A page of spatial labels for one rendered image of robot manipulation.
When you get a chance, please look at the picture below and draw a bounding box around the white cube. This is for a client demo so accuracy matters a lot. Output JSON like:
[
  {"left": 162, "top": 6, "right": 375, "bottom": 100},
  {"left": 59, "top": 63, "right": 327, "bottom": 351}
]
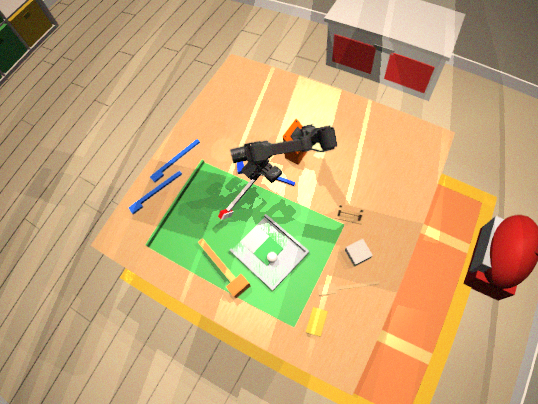
[{"left": 345, "top": 238, "right": 373, "bottom": 267}]

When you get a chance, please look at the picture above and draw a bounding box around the white golf ball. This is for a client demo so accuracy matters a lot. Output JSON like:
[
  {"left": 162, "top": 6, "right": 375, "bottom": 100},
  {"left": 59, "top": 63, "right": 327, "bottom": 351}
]
[{"left": 267, "top": 252, "right": 277, "bottom": 263}]

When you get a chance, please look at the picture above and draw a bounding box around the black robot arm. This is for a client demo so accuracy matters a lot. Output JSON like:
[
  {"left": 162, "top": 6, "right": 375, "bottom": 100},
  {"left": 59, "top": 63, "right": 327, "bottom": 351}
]
[{"left": 229, "top": 124, "right": 338, "bottom": 180}]

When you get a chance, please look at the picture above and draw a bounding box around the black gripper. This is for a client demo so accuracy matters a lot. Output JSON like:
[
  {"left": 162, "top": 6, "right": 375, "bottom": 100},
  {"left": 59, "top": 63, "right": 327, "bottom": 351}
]
[{"left": 258, "top": 159, "right": 282, "bottom": 183}]

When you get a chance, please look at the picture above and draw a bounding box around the green putting mat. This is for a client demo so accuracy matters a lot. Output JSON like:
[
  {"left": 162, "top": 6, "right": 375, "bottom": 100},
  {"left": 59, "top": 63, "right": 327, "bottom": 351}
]
[{"left": 149, "top": 162, "right": 344, "bottom": 327}]

